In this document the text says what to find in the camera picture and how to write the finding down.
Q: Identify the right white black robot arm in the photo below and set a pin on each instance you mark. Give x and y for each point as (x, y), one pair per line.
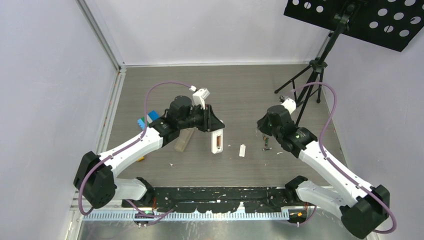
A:
(360, 206)

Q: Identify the black music stand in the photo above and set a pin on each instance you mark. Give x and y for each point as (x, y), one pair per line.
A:
(390, 24)

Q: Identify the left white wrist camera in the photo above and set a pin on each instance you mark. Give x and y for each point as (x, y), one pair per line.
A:
(199, 97)

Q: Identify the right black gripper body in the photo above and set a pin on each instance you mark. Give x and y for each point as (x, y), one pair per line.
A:
(266, 128)

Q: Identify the aluminium corner frame post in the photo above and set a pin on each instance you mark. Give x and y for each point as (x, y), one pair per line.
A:
(95, 19)

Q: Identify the blue white green toy brick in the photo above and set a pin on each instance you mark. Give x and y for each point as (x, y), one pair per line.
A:
(151, 116)

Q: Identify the translucent beige remote cover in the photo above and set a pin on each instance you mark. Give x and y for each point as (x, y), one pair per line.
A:
(184, 137)

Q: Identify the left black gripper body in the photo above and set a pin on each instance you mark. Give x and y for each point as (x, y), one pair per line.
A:
(202, 118)

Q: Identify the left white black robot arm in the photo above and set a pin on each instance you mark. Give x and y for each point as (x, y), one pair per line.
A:
(97, 175)

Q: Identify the perforated metal cable tray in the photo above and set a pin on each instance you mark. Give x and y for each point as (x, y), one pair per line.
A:
(238, 215)

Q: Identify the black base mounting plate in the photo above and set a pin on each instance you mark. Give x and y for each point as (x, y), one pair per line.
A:
(264, 199)

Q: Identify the white remote control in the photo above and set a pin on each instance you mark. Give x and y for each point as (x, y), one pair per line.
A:
(217, 141)

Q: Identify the white battery cover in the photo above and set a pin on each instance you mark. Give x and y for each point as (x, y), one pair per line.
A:
(242, 150)

